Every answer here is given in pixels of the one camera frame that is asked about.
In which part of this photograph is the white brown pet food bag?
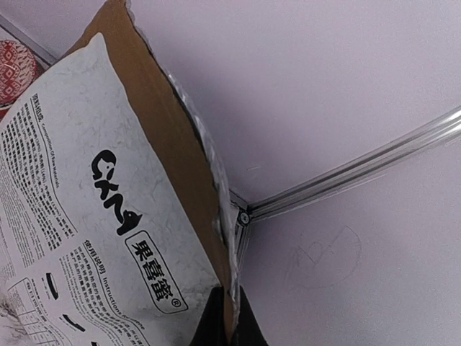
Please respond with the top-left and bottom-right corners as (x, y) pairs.
(1, 1), (238, 345)

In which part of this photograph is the red patterned ceramic bowl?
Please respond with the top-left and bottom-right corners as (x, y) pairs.
(1, 40), (37, 119)

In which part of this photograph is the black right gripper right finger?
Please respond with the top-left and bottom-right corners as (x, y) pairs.
(232, 287), (269, 346)

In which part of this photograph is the right aluminium frame post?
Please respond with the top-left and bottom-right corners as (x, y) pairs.
(231, 107), (460, 268)

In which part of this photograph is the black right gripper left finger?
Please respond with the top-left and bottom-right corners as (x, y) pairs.
(189, 287), (225, 346)

